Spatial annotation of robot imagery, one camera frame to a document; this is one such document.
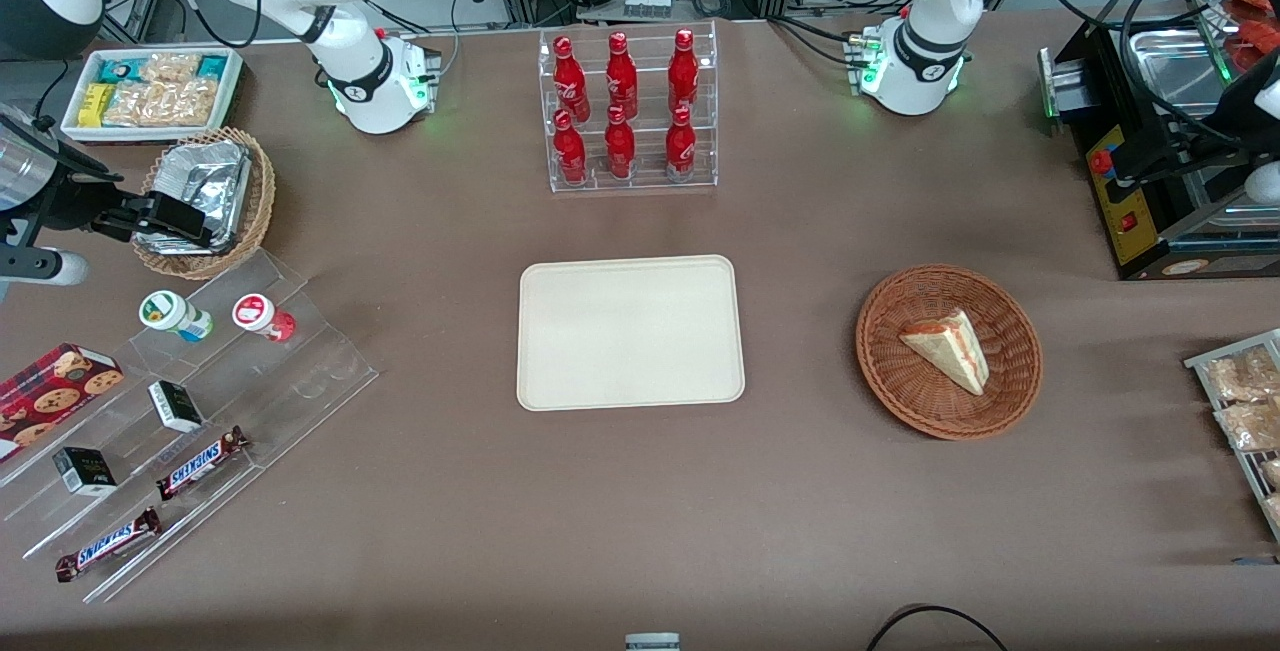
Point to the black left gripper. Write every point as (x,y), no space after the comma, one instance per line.
(1196,153)

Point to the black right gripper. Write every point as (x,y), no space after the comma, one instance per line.
(72,204)

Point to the green gum bottle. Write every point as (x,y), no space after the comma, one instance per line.
(172,314)

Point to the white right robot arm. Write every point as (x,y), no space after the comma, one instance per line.
(362,81)

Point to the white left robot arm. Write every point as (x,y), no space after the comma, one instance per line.
(925,56)

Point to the steel tray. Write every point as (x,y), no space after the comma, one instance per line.
(1170,66)

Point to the red gum bottle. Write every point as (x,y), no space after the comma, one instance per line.
(262,316)

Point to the beige plastic tray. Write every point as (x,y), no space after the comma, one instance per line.
(630,333)

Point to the stacked aluminium foil trays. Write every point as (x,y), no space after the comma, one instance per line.
(215,181)

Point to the light wicker basket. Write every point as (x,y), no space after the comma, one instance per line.
(258,201)

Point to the red packaged food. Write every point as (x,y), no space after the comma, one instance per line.
(1258,31)

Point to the clear cracker bag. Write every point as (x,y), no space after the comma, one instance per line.
(170,67)
(160,103)

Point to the black yellow-panel machine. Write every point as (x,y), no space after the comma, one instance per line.
(1130,221)

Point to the yellow snack packet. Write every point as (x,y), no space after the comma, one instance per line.
(94,105)

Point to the white plastic snack bin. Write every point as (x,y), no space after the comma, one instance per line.
(232,91)

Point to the teal snack packet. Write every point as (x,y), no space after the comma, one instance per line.
(120,70)
(212,67)

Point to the small black box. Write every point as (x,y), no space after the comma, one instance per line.
(84,472)
(176,407)

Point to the clear acrylic stepped stand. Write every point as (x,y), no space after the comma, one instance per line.
(270,391)

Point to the red cookie box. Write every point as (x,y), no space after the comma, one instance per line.
(50,393)

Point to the Snickers bar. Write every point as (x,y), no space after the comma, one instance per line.
(203,462)
(108,544)

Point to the clear pastry bag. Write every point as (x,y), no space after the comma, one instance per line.
(1250,424)
(1240,374)

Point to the wrapped triangle sandwich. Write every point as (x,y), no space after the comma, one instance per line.
(950,349)

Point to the red cola bottle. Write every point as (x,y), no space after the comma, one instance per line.
(683,69)
(621,73)
(681,146)
(570,151)
(570,76)
(620,146)

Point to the brown wicker basket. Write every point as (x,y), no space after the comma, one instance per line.
(900,371)

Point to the clear acrylic bottle rack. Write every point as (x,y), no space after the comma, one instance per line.
(630,186)

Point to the white power strip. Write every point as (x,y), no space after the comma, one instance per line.
(647,5)

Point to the small grey device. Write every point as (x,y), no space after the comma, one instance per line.
(652,642)

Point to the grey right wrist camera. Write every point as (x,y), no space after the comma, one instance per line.
(45,269)

